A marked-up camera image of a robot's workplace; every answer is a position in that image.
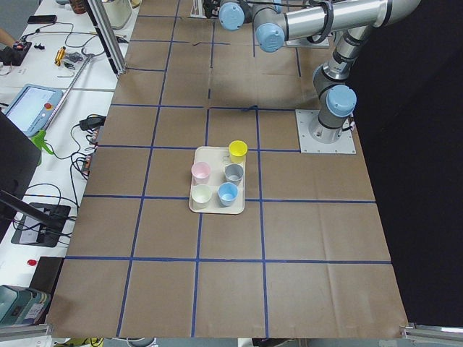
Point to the person hand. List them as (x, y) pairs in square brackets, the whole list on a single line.
[(11, 57)]

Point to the black monitor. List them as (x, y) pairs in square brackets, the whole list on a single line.
[(19, 158)]

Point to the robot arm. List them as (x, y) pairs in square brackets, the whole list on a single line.
[(354, 21), (233, 14)]

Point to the blue plastic cup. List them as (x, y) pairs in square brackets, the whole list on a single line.
[(227, 194)]

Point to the teach pendant tablet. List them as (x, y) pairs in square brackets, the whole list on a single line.
[(32, 107)]

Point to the cream serving tray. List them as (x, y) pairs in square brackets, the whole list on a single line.
[(218, 158)]

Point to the yellow tool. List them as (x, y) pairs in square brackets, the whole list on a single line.
[(60, 54)]

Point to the black phone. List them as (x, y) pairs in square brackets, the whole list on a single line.
[(42, 19)]

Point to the yellow plastic cup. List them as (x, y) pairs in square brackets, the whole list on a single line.
[(237, 151)]

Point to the green spray bottle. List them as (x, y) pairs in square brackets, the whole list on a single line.
[(39, 140)]

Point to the pink plastic cup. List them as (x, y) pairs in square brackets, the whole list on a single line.
[(200, 172)]

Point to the cream plastic cup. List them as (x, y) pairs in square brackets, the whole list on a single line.
[(201, 195)]

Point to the grey plastic cup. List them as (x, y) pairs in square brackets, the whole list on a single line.
[(234, 173)]

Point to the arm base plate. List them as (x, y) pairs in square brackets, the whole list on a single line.
[(314, 138)]

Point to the aluminium frame post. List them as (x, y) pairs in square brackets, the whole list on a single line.
[(102, 25)]

